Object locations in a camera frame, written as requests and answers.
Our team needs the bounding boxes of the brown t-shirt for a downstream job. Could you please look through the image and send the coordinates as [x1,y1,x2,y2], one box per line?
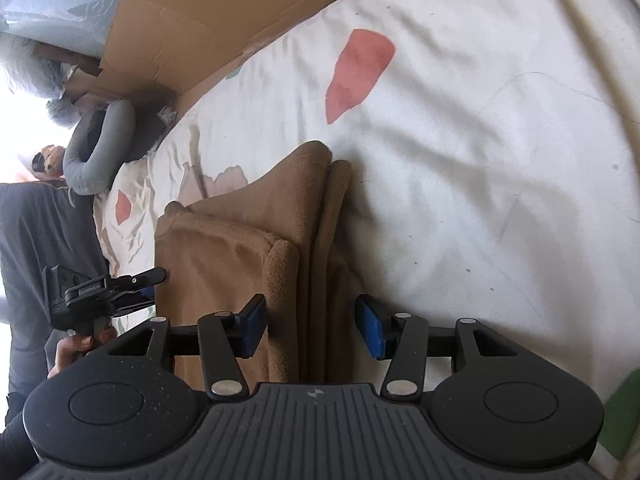
[155,141,356,386]

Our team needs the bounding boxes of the person left hand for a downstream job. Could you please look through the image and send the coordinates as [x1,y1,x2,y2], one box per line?
[48,326,117,378]

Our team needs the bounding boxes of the dark grey pillow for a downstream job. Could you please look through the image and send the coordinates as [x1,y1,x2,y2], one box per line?
[0,181,112,401]

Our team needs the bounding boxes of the grey neck pillow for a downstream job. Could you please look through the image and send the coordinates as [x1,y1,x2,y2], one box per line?
[63,100,136,196]

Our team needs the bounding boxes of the teddy bear toy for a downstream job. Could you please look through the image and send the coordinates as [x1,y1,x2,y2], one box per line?
[32,145,65,180]

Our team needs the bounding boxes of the white pillow in plastic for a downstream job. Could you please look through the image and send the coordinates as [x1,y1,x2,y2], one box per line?
[1,32,80,128]

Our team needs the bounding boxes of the cream bear print blanket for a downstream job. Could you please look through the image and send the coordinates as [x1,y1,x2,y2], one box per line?
[94,0,639,479]

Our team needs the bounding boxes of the brown cardboard sheet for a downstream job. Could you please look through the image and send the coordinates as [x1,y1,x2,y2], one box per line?
[66,0,335,112]

